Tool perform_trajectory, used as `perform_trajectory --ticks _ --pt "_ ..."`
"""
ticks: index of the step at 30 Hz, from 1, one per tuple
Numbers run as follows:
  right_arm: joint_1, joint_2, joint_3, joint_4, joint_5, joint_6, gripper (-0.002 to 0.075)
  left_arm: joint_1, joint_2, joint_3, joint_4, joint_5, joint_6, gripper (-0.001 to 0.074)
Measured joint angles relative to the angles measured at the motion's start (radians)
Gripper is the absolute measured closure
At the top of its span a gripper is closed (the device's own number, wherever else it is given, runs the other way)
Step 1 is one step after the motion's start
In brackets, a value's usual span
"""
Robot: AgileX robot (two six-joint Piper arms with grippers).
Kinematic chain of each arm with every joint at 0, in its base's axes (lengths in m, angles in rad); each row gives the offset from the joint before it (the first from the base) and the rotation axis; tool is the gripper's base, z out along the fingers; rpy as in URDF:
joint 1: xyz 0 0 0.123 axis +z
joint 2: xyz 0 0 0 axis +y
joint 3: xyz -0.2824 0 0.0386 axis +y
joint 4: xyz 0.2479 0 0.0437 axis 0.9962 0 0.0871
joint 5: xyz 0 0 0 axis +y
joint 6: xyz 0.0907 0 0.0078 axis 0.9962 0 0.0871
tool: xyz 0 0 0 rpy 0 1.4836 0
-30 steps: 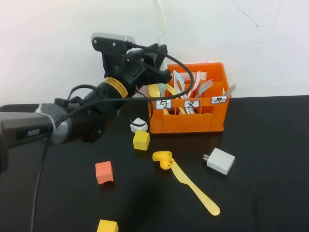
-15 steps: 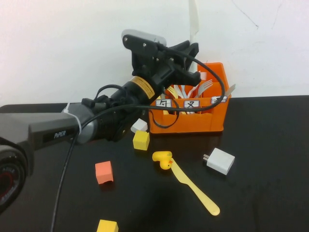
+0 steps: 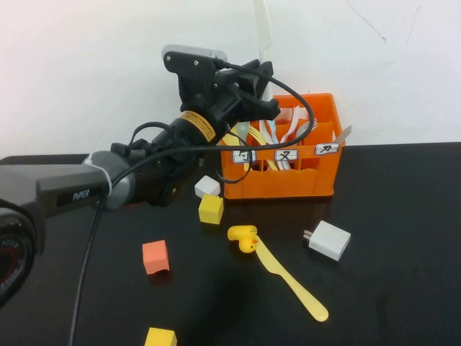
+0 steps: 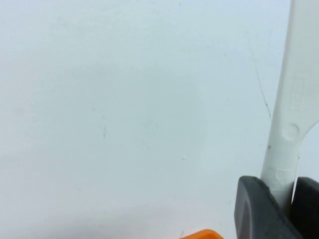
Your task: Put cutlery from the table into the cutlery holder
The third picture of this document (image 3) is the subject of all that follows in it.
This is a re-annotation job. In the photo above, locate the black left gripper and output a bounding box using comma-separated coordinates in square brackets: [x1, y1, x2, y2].
[179, 60, 281, 125]

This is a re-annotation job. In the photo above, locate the white plastic knife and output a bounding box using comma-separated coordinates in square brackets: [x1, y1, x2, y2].
[254, 0, 273, 64]

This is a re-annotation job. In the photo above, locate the yellow plastic knife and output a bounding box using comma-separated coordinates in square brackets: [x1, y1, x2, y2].
[254, 237, 330, 323]

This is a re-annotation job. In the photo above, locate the orange plastic cutlery crate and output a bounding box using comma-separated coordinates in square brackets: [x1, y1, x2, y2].
[220, 92, 346, 200]

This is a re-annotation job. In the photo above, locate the blue plastic fork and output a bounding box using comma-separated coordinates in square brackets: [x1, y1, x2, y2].
[265, 120, 280, 146]

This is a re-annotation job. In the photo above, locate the white plastic fork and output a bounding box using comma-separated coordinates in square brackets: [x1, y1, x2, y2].
[279, 105, 300, 170]
[259, 120, 289, 171]

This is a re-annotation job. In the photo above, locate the green plastic spoon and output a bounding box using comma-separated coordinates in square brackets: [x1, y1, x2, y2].
[236, 121, 251, 146]

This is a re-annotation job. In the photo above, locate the yellow plastic fork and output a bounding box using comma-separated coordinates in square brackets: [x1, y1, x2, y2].
[247, 126, 278, 171]

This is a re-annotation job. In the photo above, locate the grey plastic fork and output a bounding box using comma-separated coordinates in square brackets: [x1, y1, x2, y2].
[290, 117, 319, 147]

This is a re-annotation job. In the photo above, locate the yellow plastic spoon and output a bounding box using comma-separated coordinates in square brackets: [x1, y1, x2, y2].
[222, 133, 253, 172]

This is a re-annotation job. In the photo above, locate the paper label fork character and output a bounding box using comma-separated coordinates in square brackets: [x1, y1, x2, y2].
[274, 148, 300, 162]

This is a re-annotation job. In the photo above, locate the paper label spoon character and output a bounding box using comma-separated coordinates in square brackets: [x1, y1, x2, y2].
[232, 149, 258, 165]

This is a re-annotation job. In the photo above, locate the paper label knife character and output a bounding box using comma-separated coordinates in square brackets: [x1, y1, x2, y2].
[315, 143, 341, 156]

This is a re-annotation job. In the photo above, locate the grey plastic knife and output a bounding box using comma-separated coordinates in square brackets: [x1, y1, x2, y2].
[333, 125, 353, 144]

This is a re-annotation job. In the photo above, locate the white foam cube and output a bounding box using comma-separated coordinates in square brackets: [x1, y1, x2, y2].
[194, 175, 222, 198]

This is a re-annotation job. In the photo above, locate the yellow foam cube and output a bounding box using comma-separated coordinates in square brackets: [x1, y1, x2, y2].
[198, 194, 225, 226]
[144, 327, 178, 346]

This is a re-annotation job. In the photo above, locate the yellow rubber duck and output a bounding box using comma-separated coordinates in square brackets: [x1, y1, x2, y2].
[227, 224, 259, 255]

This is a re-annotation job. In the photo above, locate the white power adapter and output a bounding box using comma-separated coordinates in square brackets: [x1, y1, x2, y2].
[303, 220, 352, 262]

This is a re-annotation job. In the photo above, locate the white zip tie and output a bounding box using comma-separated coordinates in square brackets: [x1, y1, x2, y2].
[82, 157, 117, 198]

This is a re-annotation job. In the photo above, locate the orange foam cube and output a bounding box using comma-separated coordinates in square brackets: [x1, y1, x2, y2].
[142, 239, 171, 276]

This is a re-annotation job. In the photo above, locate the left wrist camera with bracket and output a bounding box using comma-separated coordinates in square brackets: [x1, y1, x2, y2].
[161, 44, 228, 109]

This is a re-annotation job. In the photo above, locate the black left camera cable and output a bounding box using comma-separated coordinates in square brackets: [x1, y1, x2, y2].
[69, 61, 313, 346]

